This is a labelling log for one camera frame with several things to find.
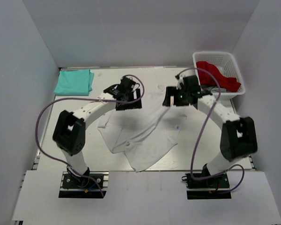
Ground white plastic basket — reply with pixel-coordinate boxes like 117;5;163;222
192;51;245;100

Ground grey t-shirt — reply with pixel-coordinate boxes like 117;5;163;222
201;85;227;93

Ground folded teal t-shirt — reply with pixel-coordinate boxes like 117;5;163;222
54;69;94;96

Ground red t-shirt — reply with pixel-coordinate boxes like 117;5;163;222
196;61;241;92

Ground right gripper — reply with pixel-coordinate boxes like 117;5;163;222
163;87;190;107

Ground white t-shirt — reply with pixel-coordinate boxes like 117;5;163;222
97;85;187;172

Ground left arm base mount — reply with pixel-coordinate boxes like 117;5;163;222
59;172;109;199

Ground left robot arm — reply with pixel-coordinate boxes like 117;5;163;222
52;75;145;187

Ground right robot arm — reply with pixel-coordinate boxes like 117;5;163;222
163;75;258;187

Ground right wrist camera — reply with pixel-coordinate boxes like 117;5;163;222
175;74;185;90

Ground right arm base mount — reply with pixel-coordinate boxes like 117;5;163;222
181;173;231;200

